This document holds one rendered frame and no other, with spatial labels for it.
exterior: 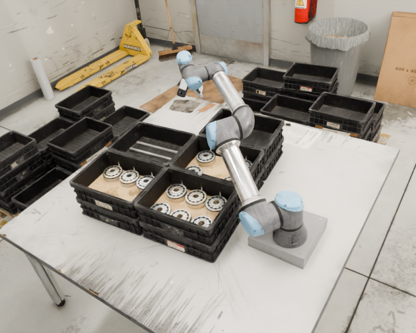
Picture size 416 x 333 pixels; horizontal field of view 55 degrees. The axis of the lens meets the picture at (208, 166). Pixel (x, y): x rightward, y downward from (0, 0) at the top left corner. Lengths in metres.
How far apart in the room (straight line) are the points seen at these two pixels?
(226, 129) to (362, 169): 0.90
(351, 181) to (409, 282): 0.82
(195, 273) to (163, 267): 0.15
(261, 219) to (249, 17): 3.62
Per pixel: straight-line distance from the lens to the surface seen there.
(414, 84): 4.36
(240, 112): 1.83
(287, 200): 1.69
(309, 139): 2.54
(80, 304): 2.77
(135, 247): 1.98
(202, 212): 1.88
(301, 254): 1.79
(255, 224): 1.64
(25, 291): 3.00
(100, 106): 3.55
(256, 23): 4.97
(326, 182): 2.23
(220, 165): 2.13
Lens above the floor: 2.16
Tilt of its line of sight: 38 degrees down
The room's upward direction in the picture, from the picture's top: 7 degrees counter-clockwise
